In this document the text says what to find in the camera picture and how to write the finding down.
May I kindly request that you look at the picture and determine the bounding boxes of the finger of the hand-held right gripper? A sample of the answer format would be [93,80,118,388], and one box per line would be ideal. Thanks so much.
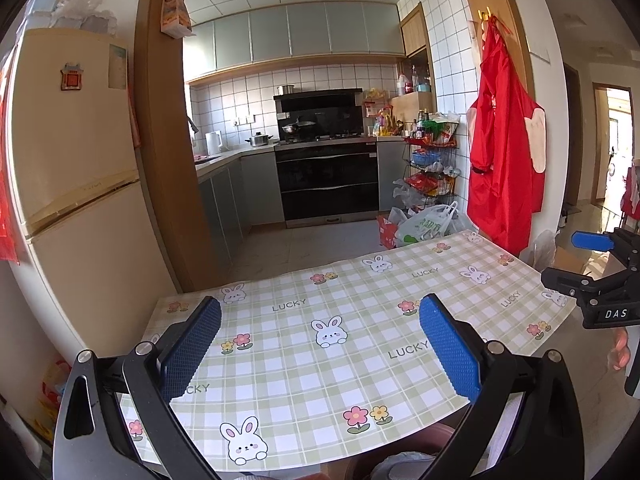
[571,230,615,252]
[541,266,601,297]

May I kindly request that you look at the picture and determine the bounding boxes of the pile of plastic packaging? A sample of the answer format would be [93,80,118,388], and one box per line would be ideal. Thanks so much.
[25,0,118,38]

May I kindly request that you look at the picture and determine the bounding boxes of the clear plastic bag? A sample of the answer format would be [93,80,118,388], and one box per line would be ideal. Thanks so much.
[530,230,558,271]

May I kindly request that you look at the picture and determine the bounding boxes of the red hanging banner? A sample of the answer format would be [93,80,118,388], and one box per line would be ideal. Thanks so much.
[0,67,21,266]

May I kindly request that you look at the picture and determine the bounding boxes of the wooden wall cabinet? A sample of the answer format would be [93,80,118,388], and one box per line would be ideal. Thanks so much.
[400,2,438,98]

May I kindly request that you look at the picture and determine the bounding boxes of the red apron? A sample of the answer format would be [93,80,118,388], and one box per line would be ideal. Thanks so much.
[467,15,547,256]

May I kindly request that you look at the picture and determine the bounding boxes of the group of food packets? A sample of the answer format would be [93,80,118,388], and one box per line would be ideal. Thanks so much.
[362,89,406,137]

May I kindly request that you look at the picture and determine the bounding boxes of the red fridge magnet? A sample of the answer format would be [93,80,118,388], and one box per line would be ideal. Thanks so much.
[60,62,85,92]

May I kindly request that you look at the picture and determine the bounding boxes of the person's right hand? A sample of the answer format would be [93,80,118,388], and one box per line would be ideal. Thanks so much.
[611,328,632,373]

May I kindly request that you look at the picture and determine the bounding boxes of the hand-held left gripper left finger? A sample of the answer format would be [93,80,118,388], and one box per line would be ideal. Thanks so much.
[52,296,223,480]

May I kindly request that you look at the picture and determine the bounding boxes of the black built-in oven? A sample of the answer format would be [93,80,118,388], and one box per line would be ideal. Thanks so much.
[274,137,381,228]

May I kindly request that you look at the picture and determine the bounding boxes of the hanging orange snack bag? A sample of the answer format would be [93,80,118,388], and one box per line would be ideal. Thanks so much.
[160,0,197,40]

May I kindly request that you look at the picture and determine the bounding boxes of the black wire rack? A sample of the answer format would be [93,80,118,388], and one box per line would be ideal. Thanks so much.
[400,110,463,211]

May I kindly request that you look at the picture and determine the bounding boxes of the checked bunny tablecloth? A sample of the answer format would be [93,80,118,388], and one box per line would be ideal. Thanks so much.
[117,230,576,471]

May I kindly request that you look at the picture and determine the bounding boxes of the red paper bag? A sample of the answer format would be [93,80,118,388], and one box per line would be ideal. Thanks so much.
[376,213,401,250]

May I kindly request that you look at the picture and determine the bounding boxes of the paper calendar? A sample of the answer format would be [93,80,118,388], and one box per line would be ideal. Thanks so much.
[109,44,129,91]

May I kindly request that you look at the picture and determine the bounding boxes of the narrow grey base cabinet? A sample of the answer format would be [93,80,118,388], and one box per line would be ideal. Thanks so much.
[376,135,408,211]

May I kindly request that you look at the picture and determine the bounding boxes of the cardboard box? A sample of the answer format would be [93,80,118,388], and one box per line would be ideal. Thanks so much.
[552,247,608,278]

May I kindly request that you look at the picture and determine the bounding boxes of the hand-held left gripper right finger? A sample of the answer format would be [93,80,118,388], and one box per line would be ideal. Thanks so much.
[419,294,585,480]

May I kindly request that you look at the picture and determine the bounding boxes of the crumpled clear plastic bags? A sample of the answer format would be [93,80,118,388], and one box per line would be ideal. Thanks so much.
[391,177,416,211]

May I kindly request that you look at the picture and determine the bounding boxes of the white green shopping bag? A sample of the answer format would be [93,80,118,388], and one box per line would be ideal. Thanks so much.
[395,201,461,248]

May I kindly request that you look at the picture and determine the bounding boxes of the dark brown waste bin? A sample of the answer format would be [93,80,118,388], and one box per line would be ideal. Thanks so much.
[345,420,453,480]

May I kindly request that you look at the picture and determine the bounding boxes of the grey upper cabinets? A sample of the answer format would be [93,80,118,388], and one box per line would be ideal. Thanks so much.
[182,1,406,86]

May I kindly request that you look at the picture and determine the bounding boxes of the cream refrigerator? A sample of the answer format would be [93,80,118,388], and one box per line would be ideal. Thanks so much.
[10,27,183,361]

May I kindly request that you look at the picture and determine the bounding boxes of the grey base cabinets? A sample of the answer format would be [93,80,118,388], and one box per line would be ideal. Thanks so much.
[192,147,278,266]

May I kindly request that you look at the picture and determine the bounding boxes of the black range hood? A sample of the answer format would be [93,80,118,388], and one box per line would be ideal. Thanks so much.
[272,88,364,141]

